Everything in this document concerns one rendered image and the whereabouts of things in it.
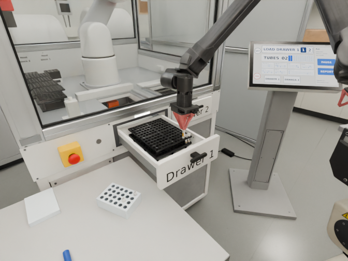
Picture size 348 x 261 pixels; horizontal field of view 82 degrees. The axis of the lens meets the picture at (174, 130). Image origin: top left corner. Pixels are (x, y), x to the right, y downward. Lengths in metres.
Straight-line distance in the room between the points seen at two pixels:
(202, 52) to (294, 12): 1.61
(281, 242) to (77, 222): 1.35
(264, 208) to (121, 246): 1.34
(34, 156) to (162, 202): 0.48
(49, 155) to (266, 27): 2.08
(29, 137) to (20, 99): 0.13
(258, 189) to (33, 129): 1.67
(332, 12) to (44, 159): 0.96
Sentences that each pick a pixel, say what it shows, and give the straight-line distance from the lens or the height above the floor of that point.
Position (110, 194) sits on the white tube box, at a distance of 0.76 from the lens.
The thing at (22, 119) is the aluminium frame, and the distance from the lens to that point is 0.80.
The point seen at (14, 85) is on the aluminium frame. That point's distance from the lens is 0.77.
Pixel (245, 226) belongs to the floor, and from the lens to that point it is 1.71.
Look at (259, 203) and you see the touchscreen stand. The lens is 1.83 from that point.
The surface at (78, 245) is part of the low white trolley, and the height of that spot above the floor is 0.76.
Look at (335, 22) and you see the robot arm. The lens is 0.65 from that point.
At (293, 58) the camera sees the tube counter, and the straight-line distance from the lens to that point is 1.49.
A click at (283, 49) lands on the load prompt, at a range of 1.50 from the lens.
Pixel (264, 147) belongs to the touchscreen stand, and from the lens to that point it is 1.68.
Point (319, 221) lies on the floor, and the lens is 1.97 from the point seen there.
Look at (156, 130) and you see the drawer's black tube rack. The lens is 0.87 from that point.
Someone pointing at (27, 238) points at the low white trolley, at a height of 0.76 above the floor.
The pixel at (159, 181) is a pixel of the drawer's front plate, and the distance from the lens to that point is 0.68.
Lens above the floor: 1.32
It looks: 29 degrees down
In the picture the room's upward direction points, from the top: straight up
